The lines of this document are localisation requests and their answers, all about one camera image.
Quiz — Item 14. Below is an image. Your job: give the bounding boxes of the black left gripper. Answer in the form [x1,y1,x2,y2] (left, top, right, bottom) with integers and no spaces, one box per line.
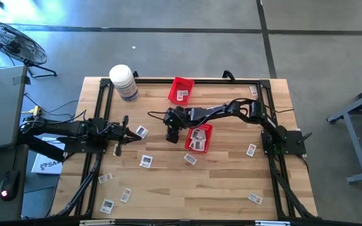
[105,114,142,157]

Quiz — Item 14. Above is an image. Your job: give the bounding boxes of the white packet black print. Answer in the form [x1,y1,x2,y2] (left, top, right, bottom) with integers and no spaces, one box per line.
[99,198,116,215]
[190,127,207,141]
[135,125,150,139]
[139,154,153,169]
[189,139,206,151]

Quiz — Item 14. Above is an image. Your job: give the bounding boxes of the red plastic basket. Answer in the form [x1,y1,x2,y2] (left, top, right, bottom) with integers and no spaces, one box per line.
[168,77,196,106]
[184,123,214,154]

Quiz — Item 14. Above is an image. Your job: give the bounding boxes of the white wipes canister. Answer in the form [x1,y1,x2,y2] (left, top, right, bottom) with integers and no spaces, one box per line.
[108,64,140,102]

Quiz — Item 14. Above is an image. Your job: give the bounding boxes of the white printed box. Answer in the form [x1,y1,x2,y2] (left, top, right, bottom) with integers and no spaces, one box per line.
[31,136,67,175]

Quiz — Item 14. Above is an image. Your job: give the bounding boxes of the grey tape strip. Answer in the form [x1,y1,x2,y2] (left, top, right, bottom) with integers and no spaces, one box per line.
[13,75,31,86]

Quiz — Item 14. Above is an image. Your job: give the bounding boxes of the black computer mouse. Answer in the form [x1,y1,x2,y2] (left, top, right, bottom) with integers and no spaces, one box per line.
[0,169,21,202]

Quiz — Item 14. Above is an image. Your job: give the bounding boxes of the black base lever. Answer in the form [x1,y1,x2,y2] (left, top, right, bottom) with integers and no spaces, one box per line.
[297,131,313,146]

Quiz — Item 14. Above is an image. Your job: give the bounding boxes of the black floor fan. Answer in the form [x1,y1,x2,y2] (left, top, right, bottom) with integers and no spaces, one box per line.
[0,19,58,78]

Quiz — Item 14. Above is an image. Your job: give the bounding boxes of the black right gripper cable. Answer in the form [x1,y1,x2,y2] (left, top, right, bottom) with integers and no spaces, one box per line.
[147,110,169,123]

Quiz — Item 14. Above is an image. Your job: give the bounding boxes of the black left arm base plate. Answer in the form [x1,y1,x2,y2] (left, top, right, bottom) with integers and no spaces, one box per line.
[62,136,108,154]

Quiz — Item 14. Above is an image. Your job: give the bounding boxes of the silver aluminium bracket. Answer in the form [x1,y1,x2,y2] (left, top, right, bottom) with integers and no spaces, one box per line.
[79,219,116,226]
[255,220,291,226]

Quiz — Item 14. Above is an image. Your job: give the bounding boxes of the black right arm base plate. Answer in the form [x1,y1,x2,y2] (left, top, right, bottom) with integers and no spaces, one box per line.
[261,130,307,155]

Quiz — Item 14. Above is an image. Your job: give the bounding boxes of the grey metal cart frame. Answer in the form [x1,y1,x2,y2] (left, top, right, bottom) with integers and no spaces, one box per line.
[326,80,362,185]

